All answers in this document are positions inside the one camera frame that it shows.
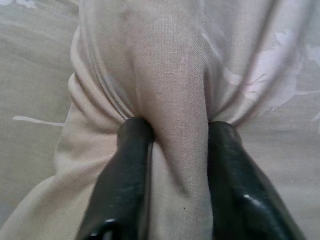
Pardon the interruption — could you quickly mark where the beige leaf print bed sheet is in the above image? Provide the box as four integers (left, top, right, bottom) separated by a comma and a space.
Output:
0, 0, 320, 240

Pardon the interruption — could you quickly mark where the beige leaf print pillow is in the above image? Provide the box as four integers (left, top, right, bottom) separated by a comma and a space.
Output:
0, 0, 320, 240

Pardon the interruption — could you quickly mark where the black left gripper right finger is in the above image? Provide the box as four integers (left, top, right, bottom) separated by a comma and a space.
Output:
207, 120, 307, 240

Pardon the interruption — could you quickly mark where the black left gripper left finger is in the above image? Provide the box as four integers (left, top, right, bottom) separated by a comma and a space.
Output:
84, 116, 155, 240

